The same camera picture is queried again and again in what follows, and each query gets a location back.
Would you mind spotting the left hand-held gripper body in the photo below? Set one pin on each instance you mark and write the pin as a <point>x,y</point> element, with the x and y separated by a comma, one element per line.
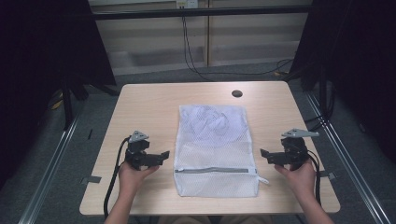
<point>138,157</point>

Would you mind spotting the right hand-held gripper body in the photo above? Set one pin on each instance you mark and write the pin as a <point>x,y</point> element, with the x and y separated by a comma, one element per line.
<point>294,152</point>

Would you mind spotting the white mesh laundry bag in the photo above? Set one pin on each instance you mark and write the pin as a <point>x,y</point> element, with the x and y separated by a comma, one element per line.
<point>214,155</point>

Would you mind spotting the person's left hand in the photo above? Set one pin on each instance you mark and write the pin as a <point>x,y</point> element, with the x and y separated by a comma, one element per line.
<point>132,180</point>

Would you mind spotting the person's right hand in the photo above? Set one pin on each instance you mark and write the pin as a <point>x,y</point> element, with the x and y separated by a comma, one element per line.
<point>300,182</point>

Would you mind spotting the grey tape strip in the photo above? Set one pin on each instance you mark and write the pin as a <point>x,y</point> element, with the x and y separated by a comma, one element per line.
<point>91,179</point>
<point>327,174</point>

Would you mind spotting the small black floor strip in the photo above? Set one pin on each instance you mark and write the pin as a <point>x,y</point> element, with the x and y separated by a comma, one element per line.
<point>89,134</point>

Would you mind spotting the white cloth inside bag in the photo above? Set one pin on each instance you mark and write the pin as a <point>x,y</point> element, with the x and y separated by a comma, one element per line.
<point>214,119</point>

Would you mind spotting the person's left leg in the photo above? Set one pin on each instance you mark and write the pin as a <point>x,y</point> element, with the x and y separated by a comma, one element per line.
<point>183,220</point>

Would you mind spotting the person's leg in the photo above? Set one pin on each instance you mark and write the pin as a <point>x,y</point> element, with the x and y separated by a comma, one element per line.
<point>246,220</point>
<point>183,220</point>

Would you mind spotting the person's right leg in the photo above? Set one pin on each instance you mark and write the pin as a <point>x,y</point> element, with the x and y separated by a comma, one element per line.
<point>246,220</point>

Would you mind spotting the black metal stand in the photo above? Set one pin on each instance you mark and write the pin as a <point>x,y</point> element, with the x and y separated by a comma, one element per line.
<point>67,105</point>

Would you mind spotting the black curtain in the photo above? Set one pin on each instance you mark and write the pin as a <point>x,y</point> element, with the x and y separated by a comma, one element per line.
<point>358,62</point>
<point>40,62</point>

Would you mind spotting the black horizontal bar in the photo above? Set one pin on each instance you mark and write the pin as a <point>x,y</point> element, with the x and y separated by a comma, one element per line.
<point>202,12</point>

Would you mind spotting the metal floor rail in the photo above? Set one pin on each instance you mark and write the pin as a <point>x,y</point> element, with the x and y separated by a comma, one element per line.
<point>348,165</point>
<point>46,177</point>

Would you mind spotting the white wall socket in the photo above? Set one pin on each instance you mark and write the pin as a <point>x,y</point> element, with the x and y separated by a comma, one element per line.
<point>186,3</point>

